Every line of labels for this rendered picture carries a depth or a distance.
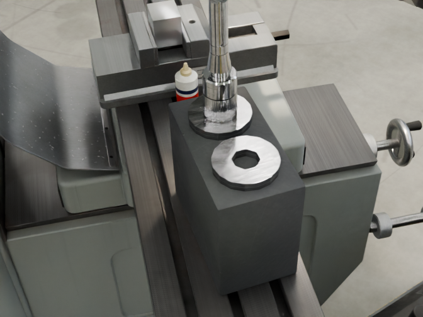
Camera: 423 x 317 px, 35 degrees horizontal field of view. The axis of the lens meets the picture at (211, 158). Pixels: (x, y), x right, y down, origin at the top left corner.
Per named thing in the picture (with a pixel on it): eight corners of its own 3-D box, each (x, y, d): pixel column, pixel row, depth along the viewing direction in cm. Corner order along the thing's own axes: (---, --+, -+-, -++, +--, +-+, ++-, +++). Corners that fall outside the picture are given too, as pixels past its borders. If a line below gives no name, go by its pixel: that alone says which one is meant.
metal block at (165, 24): (175, 26, 130) (174, -1, 126) (182, 44, 126) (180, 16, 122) (149, 31, 130) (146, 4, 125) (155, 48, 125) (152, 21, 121)
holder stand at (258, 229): (243, 172, 114) (245, 77, 100) (298, 273, 99) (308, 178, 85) (175, 190, 111) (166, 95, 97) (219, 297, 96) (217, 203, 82)
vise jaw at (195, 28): (202, 19, 135) (201, 1, 132) (218, 54, 126) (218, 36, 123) (172, 24, 134) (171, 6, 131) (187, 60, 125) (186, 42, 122)
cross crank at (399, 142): (401, 141, 170) (410, 104, 162) (422, 173, 162) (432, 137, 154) (342, 151, 168) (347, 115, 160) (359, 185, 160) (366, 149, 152)
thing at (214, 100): (240, 119, 93) (241, 86, 89) (207, 126, 92) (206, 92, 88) (231, 99, 96) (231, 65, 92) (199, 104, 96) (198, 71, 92)
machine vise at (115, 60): (257, 35, 142) (258, -12, 135) (279, 77, 132) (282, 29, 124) (90, 63, 137) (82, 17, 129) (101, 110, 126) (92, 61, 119)
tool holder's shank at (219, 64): (234, 77, 89) (234, 3, 81) (210, 82, 88) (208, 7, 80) (228, 63, 91) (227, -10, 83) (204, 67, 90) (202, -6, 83)
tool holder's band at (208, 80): (241, 86, 89) (241, 80, 88) (206, 92, 88) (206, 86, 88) (231, 65, 92) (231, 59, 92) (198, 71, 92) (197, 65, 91)
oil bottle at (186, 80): (196, 102, 127) (194, 54, 119) (201, 116, 124) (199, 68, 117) (175, 105, 127) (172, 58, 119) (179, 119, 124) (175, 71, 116)
